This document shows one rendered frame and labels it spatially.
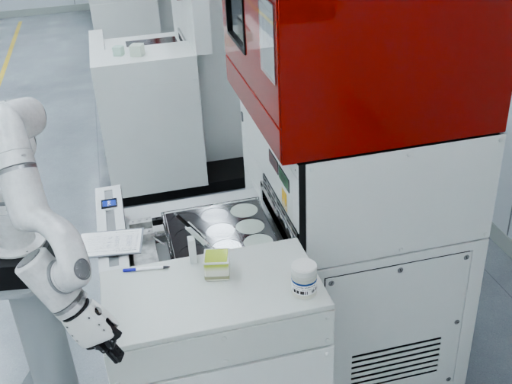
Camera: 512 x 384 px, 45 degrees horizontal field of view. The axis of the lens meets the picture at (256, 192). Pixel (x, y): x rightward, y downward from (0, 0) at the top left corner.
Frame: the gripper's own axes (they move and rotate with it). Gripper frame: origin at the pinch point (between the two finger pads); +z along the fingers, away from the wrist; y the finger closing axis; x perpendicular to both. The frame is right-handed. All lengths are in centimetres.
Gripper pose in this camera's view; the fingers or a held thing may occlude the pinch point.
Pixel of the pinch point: (115, 353)
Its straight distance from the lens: 158.4
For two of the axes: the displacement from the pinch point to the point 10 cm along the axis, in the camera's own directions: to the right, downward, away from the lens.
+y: -8.4, 3.9, 3.7
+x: -1.3, 5.1, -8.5
